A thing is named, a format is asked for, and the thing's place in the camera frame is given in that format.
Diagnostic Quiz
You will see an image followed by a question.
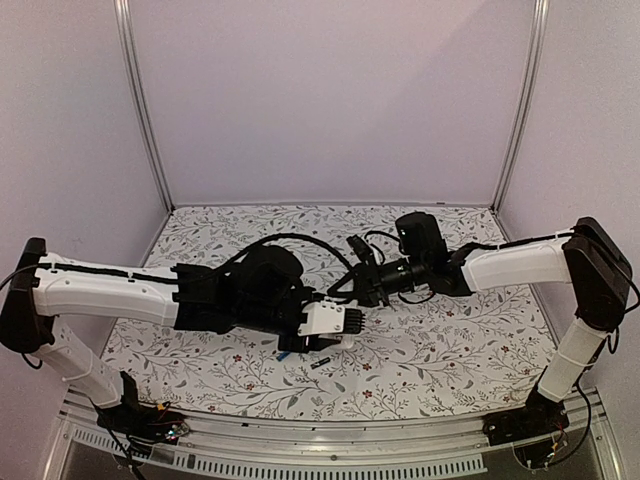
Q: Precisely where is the white remote control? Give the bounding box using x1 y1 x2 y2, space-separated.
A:
335 334 355 351

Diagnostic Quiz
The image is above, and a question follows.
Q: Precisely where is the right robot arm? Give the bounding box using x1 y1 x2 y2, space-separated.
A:
328 212 639 436

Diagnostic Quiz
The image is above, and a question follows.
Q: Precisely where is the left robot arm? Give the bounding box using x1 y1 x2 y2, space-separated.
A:
1 237 363 434

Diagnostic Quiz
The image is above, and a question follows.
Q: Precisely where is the black battery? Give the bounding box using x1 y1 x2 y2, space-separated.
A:
310 357 331 370

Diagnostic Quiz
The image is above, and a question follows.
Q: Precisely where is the floral patterned table mat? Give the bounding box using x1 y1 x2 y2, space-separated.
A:
102 205 555 421

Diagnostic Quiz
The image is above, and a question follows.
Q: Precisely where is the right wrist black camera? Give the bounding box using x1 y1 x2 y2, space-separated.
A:
347 235 381 267

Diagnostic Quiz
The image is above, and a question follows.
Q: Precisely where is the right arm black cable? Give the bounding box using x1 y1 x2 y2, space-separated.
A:
362 228 436 306

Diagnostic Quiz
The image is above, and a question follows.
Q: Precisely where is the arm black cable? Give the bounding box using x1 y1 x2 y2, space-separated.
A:
219 232 359 281
362 228 436 306

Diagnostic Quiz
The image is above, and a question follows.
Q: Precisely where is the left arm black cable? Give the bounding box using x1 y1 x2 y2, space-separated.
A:
219 232 359 281

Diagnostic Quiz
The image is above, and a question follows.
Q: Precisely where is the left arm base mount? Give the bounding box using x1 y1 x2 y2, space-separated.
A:
95 372 190 445

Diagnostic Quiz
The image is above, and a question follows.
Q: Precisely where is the front aluminium rail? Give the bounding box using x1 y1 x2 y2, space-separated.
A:
44 389 626 479

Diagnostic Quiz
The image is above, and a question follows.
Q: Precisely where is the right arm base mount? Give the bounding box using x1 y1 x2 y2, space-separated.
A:
482 396 569 470

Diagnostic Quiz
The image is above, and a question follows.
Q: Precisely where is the right aluminium frame post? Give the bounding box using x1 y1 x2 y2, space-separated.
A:
491 0 550 214

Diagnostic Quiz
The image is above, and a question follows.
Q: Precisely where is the aluminium frame post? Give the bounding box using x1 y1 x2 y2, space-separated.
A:
114 0 175 213
491 0 550 214

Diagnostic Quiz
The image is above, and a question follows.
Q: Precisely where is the left aluminium frame post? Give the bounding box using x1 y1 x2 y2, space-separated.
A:
114 0 175 213

